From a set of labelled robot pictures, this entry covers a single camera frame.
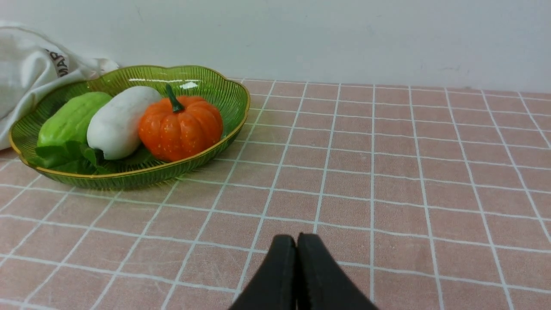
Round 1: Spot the pink checkered tablecloth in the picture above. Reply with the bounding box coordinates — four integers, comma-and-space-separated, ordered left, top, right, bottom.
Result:
0, 80, 551, 310

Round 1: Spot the light green cucumber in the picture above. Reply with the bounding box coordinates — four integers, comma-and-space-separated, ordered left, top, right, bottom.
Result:
37, 92, 113, 147

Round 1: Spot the white canvas tote bag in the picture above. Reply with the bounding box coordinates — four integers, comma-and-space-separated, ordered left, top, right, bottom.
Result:
0, 20, 119, 150

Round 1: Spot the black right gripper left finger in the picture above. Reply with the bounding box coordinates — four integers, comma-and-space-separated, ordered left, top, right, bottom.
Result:
230, 234, 297, 310

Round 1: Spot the white radish in bowl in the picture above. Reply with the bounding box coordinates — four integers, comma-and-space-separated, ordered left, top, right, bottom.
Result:
87, 86, 163, 160

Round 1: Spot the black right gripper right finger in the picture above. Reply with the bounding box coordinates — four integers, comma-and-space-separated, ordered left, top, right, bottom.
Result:
297, 233, 378, 310

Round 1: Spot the small orange pumpkin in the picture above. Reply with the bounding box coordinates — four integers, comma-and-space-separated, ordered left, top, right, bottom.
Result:
138, 84, 223, 162

